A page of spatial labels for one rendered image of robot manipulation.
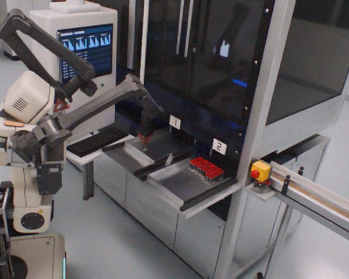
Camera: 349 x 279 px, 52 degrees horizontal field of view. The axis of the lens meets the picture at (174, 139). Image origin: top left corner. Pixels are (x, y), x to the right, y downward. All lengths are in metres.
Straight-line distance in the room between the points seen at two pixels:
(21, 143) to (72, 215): 1.58
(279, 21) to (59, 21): 1.09
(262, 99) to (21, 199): 1.17
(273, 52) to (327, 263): 1.83
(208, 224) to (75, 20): 1.36
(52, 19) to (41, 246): 1.29
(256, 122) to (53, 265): 1.36
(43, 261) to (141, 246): 0.75
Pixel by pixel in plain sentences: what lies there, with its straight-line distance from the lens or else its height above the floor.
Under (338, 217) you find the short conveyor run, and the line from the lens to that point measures 1.81.
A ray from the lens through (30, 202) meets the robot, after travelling 1.77.
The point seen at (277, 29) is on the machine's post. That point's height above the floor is 1.66.
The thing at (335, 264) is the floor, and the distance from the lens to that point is 3.02.
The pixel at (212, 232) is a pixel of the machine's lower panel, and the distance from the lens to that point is 2.18.
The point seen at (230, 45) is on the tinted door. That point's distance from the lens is 1.75.
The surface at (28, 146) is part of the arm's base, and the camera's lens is 1.44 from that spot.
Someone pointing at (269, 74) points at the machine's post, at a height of 1.47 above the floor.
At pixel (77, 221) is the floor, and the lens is 2.91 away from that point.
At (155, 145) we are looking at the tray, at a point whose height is 0.88.
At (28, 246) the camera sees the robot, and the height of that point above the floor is 0.28.
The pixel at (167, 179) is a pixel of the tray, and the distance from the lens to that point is 1.82.
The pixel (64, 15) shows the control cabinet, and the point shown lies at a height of 1.55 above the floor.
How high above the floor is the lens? 1.91
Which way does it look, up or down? 28 degrees down
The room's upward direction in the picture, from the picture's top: 7 degrees clockwise
